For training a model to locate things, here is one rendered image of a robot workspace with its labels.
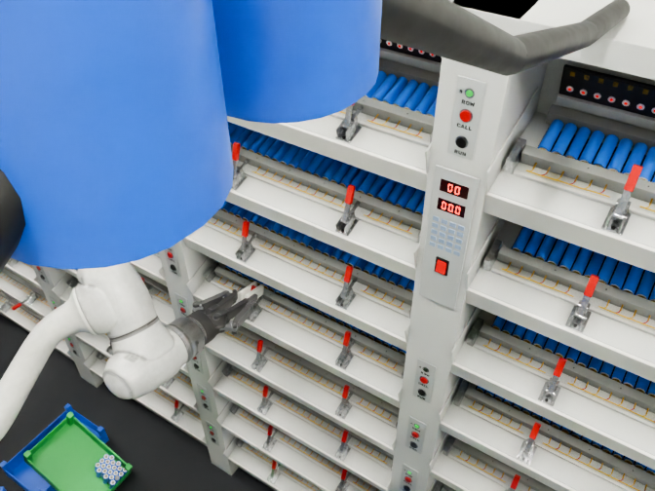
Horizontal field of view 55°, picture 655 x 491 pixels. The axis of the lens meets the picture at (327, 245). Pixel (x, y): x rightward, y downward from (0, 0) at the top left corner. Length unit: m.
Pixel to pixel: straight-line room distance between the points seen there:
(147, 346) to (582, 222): 0.81
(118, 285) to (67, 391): 1.56
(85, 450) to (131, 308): 1.31
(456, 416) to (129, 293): 0.72
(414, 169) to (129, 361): 0.65
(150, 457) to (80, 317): 1.30
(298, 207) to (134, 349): 0.41
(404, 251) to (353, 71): 0.96
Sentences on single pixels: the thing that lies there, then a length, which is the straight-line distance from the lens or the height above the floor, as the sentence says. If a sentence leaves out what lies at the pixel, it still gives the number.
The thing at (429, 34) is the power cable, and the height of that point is 1.99.
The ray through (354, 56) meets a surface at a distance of 0.18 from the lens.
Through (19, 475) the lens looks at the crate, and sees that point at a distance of 2.62.
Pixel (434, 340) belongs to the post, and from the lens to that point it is 1.21.
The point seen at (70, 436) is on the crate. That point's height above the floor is 0.10.
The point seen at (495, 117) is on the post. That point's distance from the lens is 0.89.
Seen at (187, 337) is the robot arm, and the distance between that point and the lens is 1.33.
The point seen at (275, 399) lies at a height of 0.55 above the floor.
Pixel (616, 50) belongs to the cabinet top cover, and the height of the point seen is 1.79.
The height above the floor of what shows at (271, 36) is 2.03.
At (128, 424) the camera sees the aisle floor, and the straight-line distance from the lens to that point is 2.60.
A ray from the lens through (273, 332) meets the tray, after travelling 1.53.
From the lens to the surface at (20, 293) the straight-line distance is 2.74.
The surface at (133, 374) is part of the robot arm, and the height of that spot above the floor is 1.14.
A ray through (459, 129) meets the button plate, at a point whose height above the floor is 1.63.
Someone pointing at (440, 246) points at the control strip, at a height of 1.41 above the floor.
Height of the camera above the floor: 2.09
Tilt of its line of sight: 42 degrees down
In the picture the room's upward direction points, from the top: 1 degrees counter-clockwise
